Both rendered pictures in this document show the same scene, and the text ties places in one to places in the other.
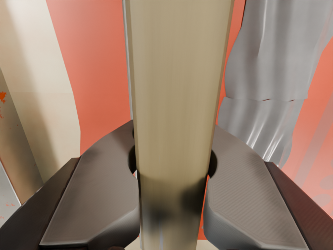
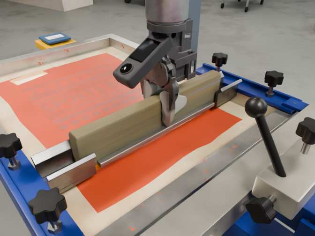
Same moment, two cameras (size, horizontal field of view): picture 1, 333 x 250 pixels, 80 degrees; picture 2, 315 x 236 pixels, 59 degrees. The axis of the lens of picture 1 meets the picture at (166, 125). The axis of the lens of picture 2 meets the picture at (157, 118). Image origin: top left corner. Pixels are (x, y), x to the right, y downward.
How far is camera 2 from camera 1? 0.51 m
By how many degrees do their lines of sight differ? 41
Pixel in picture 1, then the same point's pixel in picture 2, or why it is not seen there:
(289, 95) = not seen: hidden behind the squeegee
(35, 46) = (179, 170)
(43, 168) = not seen: hidden behind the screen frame
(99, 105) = (181, 149)
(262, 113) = not seen: hidden behind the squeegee
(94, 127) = (191, 146)
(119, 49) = (157, 153)
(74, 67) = (175, 159)
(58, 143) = (210, 151)
